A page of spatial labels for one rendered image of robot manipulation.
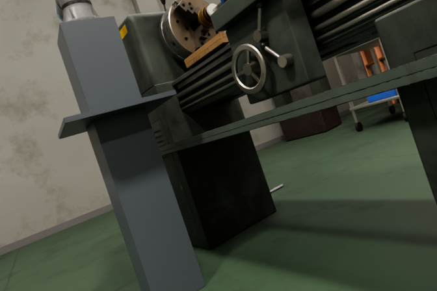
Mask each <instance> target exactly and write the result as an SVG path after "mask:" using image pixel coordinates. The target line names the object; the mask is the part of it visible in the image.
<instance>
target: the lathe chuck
mask: <svg viewBox="0 0 437 291"><path fill-rule="evenodd" d="M180 1H181V0H175V1H174V3H175V2H176V3H178V4H179V3H180ZM183 1H184V2H186V3H187V4H188V5H189V6H190V5H193V6H194V7H195V8H197V7H199V8H201V9H202V8H204V7H205V6H207V5H210V4H209V3H208V2H206V1H204V0H183ZM174 3H173V4H172V5H171V6H170V7H169V9H168V10H167V11H166V12H165V14H164V16H163V20H162V32H163V36H164V38H165V41H166V43H167V44H168V46H169V47H170V48H171V50H173V52H175V54H177V55H178V56H180V57H181V58H184V59H186V58H187V57H189V56H190V55H191V54H193V53H194V52H195V32H194V31H193V30H192V29H191V26H190V25H192V26H193V27H194V28H195V29H197V28H198V27H199V26H200V24H199V22H198V18H197V19H196V20H195V21H194V22H193V23H191V24H190V21H188V20H187V19H186V18H185V17H183V16H182V15H181V14H180V13H179V12H178V11H177V10H176V9H175V8H174V7H172V6H173V5H174ZM221 32H224V31H219V32H216V31H215V29H214V26H211V27H210V31H209V32H208V33H207V36H208V38H207V39H206V40H205V43H207V42H208V41H210V40H211V39H212V38H213V37H215V36H216V35H217V34H218V33H221ZM172 41H173V42H175V43H176V45H177V47H174V46H173V45H172Z"/></svg>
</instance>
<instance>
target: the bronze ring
mask: <svg viewBox="0 0 437 291"><path fill-rule="evenodd" d="M208 6H209V5H207V6H205V7H204V8H202V9H200V10H199V12H198V22H199V23H200V24H202V25H204V26H206V27H211V26H213V23H212V21H211V17H210V15H209V14H208V13H207V7H208Z"/></svg>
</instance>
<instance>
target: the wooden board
mask: <svg viewBox="0 0 437 291"><path fill-rule="evenodd" d="M228 43H229V41H228V38H227V36H226V32H221V33H218V34H217V35H216V36H215V37H213V38H212V39H211V40H210V41H208V42H207V43H206V44H204V45H203V46H202V47H201V48H199V49H198V50H197V51H195V52H194V53H193V54H191V55H190V56H189V57H187V58H186V59H185V60H184V61H185V65H186V67H187V68H191V67H195V66H196V65H197V64H199V63H201V61H203V60H205V59H206V58H207V57H209V56H210V55H212V54H213V53H214V52H216V51H218V50H219V49H220V48H222V47H223V46H225V45H226V44H228Z"/></svg>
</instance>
